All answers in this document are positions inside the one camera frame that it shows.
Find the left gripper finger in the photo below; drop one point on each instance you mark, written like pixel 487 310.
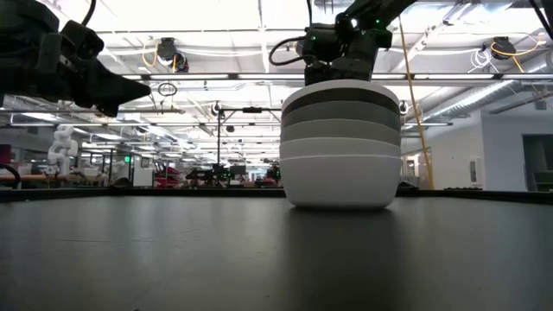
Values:
pixel 116 90

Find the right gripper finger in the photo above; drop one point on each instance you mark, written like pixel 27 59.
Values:
pixel 352 69

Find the black bowl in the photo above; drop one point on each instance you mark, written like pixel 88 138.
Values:
pixel 341 96

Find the dark grey bowl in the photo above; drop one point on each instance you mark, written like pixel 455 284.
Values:
pixel 341 112

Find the light grey bowl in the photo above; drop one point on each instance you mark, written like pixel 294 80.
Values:
pixel 341 129

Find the white bowl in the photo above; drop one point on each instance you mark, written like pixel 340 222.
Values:
pixel 341 147
pixel 341 181

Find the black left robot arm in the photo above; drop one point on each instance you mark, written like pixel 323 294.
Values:
pixel 21 15

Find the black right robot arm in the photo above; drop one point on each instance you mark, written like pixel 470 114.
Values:
pixel 371 10

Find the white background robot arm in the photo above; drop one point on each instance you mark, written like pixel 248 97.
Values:
pixel 62 147

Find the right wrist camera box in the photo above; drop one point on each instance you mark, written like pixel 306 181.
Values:
pixel 317 74

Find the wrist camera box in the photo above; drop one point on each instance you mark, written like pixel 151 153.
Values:
pixel 317 74
pixel 82 41

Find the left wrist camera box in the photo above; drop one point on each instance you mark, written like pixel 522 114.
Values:
pixel 82 41

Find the black background camera stand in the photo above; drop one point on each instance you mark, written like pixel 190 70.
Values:
pixel 219 138

